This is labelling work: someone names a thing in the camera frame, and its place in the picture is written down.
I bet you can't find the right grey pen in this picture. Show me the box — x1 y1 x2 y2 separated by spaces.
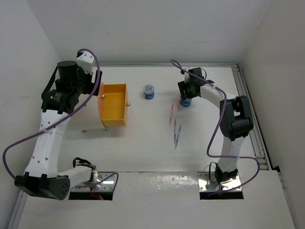
175 125 182 149

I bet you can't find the metal base plate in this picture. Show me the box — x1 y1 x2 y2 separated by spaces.
71 172 117 193
198 172 242 194

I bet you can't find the upper red pen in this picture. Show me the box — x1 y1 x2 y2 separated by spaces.
177 93 181 111

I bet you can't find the left blue pen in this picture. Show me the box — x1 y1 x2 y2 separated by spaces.
173 119 177 144

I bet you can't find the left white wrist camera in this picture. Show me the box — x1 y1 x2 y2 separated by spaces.
76 51 95 74

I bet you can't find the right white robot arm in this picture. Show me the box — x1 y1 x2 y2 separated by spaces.
178 67 254 184

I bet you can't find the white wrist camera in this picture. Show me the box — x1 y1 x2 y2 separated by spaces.
184 72 190 83
76 51 95 74

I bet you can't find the red pen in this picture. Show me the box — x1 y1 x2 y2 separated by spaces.
177 93 181 111
169 104 174 126

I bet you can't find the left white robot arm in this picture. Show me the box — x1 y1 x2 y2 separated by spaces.
14 60 102 200

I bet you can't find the blue tape jar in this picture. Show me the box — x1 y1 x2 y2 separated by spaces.
143 84 155 100
180 99 192 107

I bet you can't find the orange drawer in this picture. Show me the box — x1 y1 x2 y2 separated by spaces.
97 83 130 127

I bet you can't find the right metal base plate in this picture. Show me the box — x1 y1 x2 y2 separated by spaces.
198 172 242 194

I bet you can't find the round drawer cabinet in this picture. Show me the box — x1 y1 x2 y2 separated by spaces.
84 82 106 129

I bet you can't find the lower red pen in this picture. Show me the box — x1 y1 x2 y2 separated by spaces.
169 104 174 126

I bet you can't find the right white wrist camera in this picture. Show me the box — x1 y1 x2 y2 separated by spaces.
184 72 190 83

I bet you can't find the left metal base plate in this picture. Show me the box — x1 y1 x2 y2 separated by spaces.
71 172 117 193

